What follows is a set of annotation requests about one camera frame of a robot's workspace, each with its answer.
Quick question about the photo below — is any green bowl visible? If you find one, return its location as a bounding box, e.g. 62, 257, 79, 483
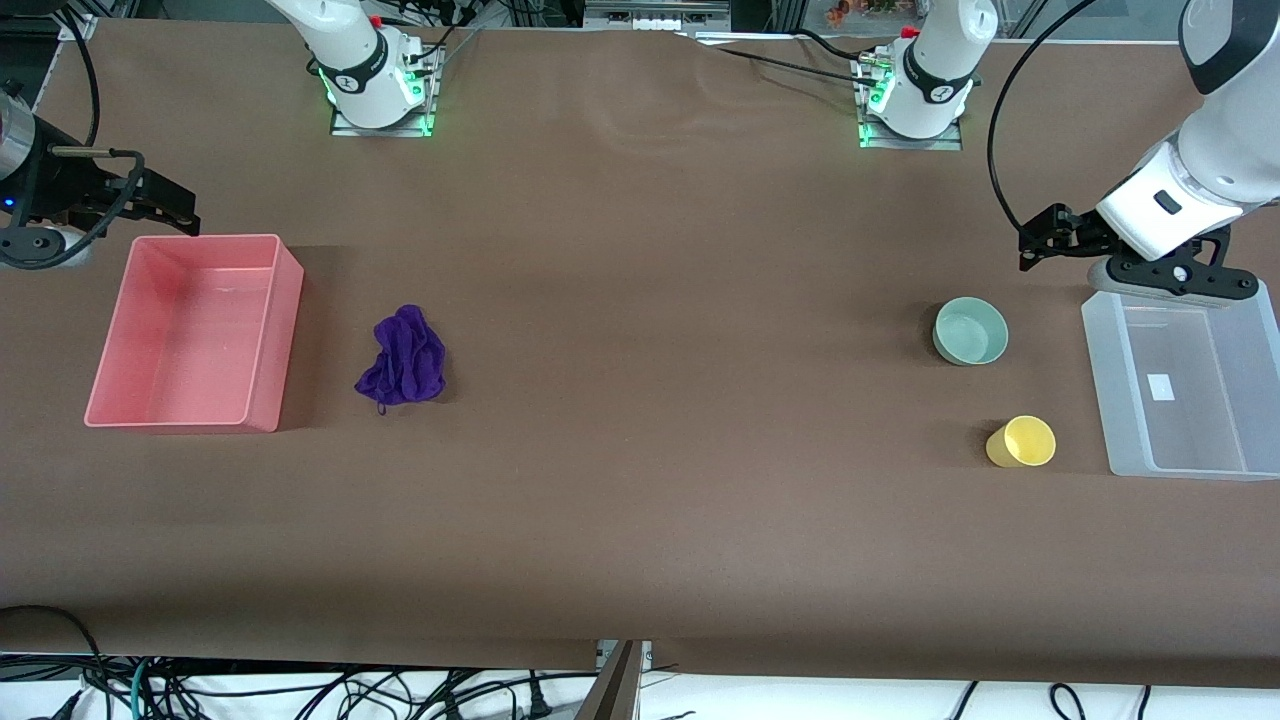
932, 297, 1010, 367

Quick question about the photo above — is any pink plastic bin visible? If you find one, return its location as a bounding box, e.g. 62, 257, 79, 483
84, 234, 305, 434

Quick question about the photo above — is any black cable lying on table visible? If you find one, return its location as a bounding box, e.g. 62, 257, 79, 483
690, 28, 881, 87

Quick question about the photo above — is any purple cloth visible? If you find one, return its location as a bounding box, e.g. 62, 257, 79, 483
354, 304, 448, 416

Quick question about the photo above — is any translucent plastic bin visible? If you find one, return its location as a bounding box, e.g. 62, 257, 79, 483
1081, 278, 1280, 482

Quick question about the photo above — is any table cover sheet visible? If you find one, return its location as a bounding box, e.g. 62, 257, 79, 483
0, 18, 1280, 691

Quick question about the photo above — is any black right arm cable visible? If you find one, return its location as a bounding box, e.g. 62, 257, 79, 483
0, 0, 147, 271

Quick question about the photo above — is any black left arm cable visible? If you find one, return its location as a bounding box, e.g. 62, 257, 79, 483
987, 0, 1101, 236

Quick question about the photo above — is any yellow cup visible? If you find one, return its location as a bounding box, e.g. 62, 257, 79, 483
985, 415, 1058, 469

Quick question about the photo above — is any black looped floor cable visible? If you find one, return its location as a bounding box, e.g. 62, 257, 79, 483
0, 604, 105, 691

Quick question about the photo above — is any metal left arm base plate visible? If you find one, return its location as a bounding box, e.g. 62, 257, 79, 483
850, 52, 965, 153

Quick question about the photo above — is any metal table leg bracket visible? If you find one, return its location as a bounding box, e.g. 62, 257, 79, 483
578, 640, 653, 720

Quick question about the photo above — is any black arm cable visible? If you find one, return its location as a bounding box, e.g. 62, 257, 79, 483
987, 0, 1101, 236
0, 0, 147, 271

